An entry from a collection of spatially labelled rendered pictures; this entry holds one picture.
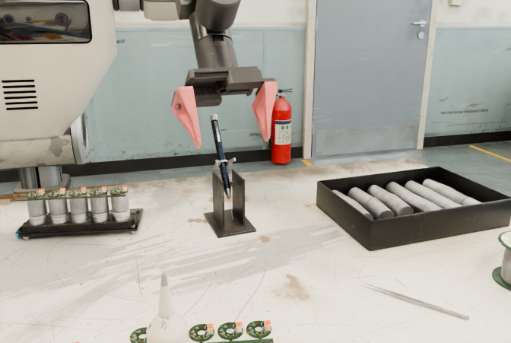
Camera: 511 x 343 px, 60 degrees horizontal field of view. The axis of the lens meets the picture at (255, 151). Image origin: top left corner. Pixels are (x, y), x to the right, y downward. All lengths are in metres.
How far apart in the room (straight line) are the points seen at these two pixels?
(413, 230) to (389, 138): 3.18
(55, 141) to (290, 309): 0.68
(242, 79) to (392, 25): 3.09
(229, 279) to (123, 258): 0.15
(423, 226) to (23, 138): 0.78
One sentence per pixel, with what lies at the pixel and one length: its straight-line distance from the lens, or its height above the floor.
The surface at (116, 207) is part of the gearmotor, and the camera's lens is 0.65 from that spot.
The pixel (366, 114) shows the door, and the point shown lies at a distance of 3.65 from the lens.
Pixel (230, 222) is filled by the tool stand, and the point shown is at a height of 0.75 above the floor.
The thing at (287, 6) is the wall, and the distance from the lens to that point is 3.36.
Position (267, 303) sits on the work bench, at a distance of 0.51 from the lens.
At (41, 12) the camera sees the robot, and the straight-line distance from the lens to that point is 0.99.
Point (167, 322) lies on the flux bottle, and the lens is 0.39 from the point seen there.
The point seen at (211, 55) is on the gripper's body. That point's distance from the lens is 0.63.
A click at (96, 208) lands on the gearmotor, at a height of 0.79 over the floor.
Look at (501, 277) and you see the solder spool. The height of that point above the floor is 0.75.
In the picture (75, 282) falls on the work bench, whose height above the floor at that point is 0.75.
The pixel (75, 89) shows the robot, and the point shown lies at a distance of 1.00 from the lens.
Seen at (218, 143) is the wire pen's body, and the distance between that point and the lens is 0.67.
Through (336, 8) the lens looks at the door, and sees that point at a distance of 3.44.
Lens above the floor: 1.04
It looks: 16 degrees down
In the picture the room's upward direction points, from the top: straight up
